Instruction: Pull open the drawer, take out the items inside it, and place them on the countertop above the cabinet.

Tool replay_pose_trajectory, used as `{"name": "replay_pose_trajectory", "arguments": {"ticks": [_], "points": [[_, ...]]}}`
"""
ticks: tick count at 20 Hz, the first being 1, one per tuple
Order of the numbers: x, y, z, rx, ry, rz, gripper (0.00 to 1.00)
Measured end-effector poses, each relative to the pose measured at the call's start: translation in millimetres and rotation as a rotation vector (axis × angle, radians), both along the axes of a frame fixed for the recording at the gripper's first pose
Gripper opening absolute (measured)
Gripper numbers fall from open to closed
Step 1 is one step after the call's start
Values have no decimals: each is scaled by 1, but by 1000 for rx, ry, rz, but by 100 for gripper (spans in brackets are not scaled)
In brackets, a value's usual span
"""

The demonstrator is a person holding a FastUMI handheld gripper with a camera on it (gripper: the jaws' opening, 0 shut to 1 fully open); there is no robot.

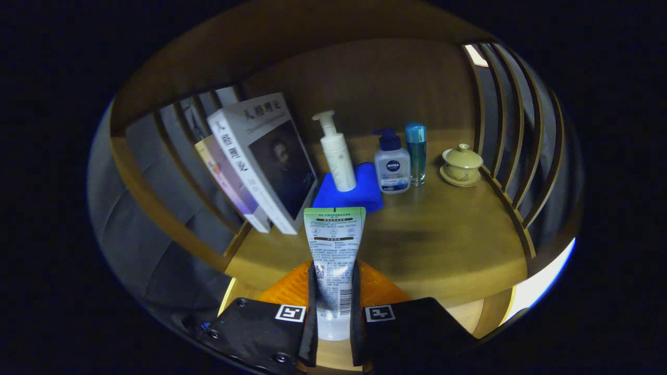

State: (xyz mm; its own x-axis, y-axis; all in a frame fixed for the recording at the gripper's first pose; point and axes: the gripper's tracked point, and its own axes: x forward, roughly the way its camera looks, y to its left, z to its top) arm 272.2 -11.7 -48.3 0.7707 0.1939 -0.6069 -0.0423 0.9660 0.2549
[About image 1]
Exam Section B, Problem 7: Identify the beige saucer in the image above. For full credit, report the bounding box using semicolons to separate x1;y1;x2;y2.
439;165;483;188

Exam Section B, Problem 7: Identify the purple book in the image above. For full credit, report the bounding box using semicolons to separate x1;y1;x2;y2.
194;135;271;233

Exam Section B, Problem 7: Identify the slim teal bottle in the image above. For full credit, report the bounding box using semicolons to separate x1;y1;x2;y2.
405;122;428;187

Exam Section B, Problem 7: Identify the white book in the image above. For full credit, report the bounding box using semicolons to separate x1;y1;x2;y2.
207;92;319;235

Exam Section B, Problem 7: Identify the white table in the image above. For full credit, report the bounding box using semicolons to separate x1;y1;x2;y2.
503;237;577;323

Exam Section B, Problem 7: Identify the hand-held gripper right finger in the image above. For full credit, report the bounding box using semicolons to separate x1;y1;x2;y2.
349;261;478;374

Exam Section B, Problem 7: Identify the wooden cabinet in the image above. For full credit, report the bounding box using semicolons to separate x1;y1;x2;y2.
107;0;582;339

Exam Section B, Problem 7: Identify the white tube green label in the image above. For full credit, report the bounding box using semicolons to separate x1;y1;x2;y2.
303;207;367;342

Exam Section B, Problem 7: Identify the wooden countertop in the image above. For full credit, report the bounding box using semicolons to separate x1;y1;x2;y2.
224;128;529;308

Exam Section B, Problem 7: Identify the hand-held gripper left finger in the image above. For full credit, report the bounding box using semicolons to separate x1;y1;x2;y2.
200;261;318;373

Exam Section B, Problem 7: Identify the clear bottle dark blue pump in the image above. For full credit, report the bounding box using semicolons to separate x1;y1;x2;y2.
373;128;412;195

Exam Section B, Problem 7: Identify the beige lidded tea cup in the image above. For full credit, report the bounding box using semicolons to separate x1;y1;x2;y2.
442;143;484;182

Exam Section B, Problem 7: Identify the white pump bottle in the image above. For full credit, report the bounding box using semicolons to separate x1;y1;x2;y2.
312;110;357;193

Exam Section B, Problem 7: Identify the blue folded cloth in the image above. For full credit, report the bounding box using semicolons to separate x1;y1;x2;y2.
312;162;385;214

